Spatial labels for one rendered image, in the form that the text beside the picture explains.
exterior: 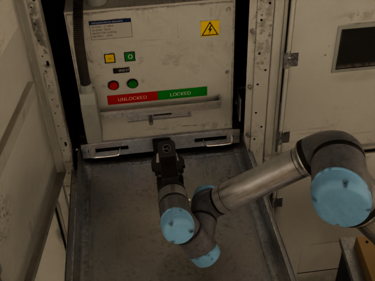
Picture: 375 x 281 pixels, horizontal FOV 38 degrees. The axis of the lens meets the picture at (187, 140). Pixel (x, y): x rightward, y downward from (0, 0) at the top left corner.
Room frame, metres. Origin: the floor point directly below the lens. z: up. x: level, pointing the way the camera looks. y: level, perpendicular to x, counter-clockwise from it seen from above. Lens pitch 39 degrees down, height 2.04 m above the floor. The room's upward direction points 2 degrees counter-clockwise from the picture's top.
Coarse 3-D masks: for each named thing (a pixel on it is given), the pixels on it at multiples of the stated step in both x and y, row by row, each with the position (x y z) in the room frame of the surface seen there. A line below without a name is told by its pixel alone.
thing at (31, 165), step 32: (0, 0) 1.19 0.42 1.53; (0, 32) 1.14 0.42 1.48; (32, 32) 1.35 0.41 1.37; (0, 64) 1.16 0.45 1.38; (0, 96) 1.10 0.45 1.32; (32, 96) 1.26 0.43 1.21; (0, 128) 1.05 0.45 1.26; (32, 128) 1.25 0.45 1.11; (0, 160) 0.97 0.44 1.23; (32, 160) 1.19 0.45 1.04; (0, 192) 0.95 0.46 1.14; (32, 192) 1.13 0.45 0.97; (0, 224) 0.90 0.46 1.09; (32, 224) 1.07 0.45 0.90; (0, 256) 0.85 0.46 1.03; (32, 256) 1.00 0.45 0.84
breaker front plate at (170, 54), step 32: (160, 32) 1.44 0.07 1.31; (192, 32) 1.45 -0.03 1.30; (224, 32) 1.46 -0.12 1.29; (96, 64) 1.42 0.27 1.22; (128, 64) 1.43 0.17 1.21; (160, 64) 1.44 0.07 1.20; (192, 64) 1.45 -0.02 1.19; (224, 64) 1.46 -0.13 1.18; (224, 96) 1.46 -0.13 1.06; (128, 128) 1.43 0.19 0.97; (160, 128) 1.44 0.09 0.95; (192, 128) 1.45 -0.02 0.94
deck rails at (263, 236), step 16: (240, 160) 1.37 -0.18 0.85; (80, 176) 1.31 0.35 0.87; (80, 192) 1.25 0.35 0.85; (80, 208) 1.18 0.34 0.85; (256, 208) 1.15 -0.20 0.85; (80, 224) 1.11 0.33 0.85; (256, 224) 1.08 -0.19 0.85; (272, 224) 1.02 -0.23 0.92; (80, 240) 1.05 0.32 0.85; (272, 240) 1.01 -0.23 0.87; (80, 256) 0.99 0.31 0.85; (272, 256) 0.96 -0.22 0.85; (80, 272) 0.93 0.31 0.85; (272, 272) 0.91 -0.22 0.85; (288, 272) 0.86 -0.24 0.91
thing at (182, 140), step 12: (192, 132) 1.44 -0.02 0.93; (204, 132) 1.44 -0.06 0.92; (216, 132) 1.44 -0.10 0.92; (84, 144) 1.40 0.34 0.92; (96, 144) 1.40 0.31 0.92; (108, 144) 1.41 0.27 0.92; (120, 144) 1.41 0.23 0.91; (132, 144) 1.41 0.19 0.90; (144, 144) 1.42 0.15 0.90; (180, 144) 1.43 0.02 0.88; (192, 144) 1.43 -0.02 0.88; (84, 156) 1.40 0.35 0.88
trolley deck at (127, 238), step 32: (192, 160) 1.39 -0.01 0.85; (224, 160) 1.38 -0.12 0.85; (96, 192) 1.25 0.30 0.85; (128, 192) 1.24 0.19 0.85; (192, 192) 1.23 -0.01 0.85; (96, 224) 1.11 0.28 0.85; (128, 224) 1.11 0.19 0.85; (224, 224) 1.09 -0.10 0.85; (96, 256) 0.99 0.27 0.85; (128, 256) 0.98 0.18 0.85; (160, 256) 0.98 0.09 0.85; (224, 256) 0.97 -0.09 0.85; (256, 256) 0.97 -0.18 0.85; (288, 256) 0.96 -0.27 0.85
